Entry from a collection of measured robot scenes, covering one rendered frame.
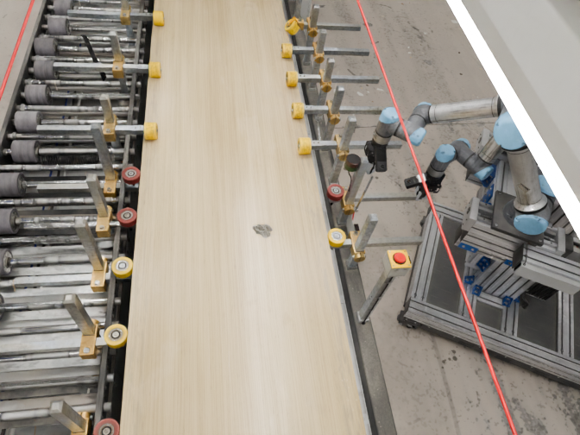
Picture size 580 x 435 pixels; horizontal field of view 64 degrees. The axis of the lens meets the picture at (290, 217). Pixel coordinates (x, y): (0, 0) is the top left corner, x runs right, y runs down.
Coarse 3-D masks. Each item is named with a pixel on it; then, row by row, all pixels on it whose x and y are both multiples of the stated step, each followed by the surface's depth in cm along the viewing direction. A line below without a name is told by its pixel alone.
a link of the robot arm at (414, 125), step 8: (408, 120) 186; (416, 120) 184; (424, 120) 186; (400, 128) 182; (408, 128) 182; (416, 128) 182; (400, 136) 184; (416, 136) 181; (424, 136) 184; (416, 144) 183
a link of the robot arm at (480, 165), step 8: (488, 144) 196; (496, 144) 193; (480, 152) 200; (488, 152) 196; (496, 152) 195; (472, 160) 202; (480, 160) 199; (488, 160) 198; (472, 168) 203; (480, 168) 200; (488, 168) 199; (480, 176) 201; (488, 176) 204
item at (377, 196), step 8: (376, 192) 223; (384, 192) 224; (392, 192) 224; (400, 192) 225; (408, 192) 226; (368, 200) 223; (376, 200) 224; (384, 200) 224; (392, 200) 225; (400, 200) 226
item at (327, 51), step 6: (294, 48) 265; (300, 48) 266; (306, 48) 266; (312, 48) 267; (324, 48) 268; (330, 48) 269; (336, 48) 270; (342, 48) 271; (348, 48) 271; (354, 48) 272; (360, 48) 273; (324, 54) 270; (330, 54) 270; (336, 54) 271; (342, 54) 271; (348, 54) 272; (354, 54) 272; (360, 54) 273; (366, 54) 274
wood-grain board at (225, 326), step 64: (192, 0) 291; (256, 0) 300; (192, 64) 255; (256, 64) 262; (192, 128) 228; (256, 128) 233; (192, 192) 205; (256, 192) 209; (192, 256) 187; (256, 256) 190; (320, 256) 194; (192, 320) 171; (256, 320) 174; (320, 320) 178; (128, 384) 156; (192, 384) 158; (256, 384) 161; (320, 384) 164
